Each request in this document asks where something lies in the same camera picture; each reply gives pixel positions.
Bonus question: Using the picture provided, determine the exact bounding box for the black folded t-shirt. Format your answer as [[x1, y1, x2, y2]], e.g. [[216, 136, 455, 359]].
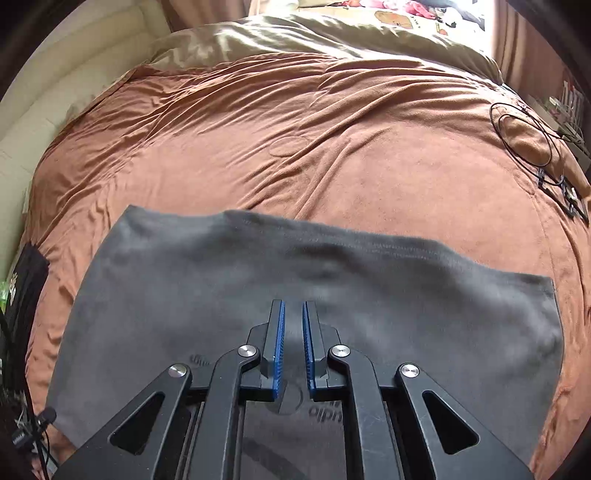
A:
[[9, 244, 51, 352]]

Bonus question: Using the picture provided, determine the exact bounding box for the white nightstand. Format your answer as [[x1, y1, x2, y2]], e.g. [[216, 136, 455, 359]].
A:
[[531, 88, 591, 167]]

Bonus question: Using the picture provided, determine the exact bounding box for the brown blanket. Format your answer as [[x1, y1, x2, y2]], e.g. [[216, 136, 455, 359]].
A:
[[21, 51, 591, 480]]

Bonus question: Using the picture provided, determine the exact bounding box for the white wire rack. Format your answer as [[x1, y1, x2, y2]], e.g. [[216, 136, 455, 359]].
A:
[[561, 69, 589, 125]]

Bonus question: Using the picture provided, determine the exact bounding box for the grey t-shirt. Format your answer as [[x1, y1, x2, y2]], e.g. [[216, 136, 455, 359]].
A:
[[46, 205, 565, 480]]

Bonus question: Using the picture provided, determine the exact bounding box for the coiled black cable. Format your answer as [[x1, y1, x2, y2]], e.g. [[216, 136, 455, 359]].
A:
[[489, 102, 568, 176]]

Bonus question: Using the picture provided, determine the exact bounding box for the pink plush toy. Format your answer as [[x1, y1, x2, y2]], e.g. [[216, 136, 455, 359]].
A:
[[342, 0, 444, 19]]

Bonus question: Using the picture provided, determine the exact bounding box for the cream leather headboard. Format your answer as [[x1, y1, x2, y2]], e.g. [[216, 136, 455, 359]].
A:
[[0, 0, 171, 259]]

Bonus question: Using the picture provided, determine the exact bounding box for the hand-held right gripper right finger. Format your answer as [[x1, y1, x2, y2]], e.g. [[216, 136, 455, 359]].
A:
[[302, 300, 536, 480]]

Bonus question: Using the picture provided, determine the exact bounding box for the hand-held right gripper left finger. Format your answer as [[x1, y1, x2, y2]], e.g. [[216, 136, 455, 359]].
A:
[[55, 299, 287, 480]]

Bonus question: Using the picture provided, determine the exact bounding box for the thin black cable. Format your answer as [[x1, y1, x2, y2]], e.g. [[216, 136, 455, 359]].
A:
[[0, 302, 51, 480]]

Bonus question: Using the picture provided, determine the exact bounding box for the beige duvet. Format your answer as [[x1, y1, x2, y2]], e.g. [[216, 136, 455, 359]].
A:
[[148, 14, 504, 86]]

